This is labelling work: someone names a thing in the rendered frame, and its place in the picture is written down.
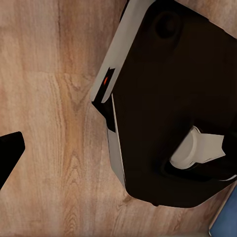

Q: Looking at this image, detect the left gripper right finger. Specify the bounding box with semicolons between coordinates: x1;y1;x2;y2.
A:
222;131;237;170

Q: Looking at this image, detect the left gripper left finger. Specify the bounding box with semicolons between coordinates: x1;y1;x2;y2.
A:
0;131;25;190

